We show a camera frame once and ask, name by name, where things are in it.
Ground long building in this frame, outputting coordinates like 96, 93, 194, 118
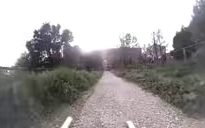
64, 46, 143, 70

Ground gravel path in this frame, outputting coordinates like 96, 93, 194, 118
58, 70, 204, 128

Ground large leafy tree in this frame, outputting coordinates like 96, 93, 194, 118
15, 21, 75, 70

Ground robot's own part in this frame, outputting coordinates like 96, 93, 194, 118
60, 115, 74, 128
125, 120, 137, 128

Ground grass and weeds verge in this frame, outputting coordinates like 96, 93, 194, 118
0, 65, 104, 128
111, 61, 205, 122

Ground wooden fence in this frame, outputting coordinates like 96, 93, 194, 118
171, 38, 205, 64

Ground trees behind fence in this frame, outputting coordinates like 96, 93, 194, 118
171, 0, 205, 64

